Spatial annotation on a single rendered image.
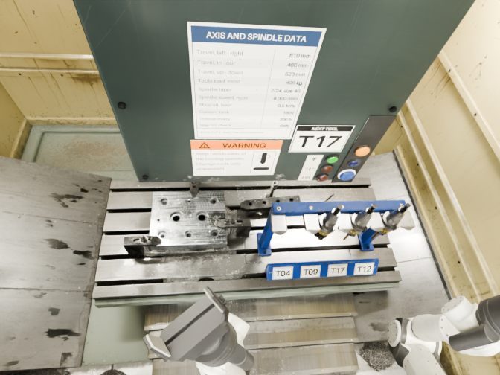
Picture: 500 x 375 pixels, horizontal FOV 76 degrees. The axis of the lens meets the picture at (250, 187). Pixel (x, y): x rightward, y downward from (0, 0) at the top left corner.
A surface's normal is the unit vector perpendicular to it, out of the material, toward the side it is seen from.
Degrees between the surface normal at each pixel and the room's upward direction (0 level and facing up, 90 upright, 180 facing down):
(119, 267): 0
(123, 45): 90
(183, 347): 16
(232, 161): 90
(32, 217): 24
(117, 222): 0
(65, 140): 0
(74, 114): 90
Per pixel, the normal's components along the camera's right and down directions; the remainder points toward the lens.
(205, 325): -0.18, -0.56
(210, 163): 0.08, 0.86
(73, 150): 0.10, -0.51
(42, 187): 0.50, -0.47
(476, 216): -0.99, 0.02
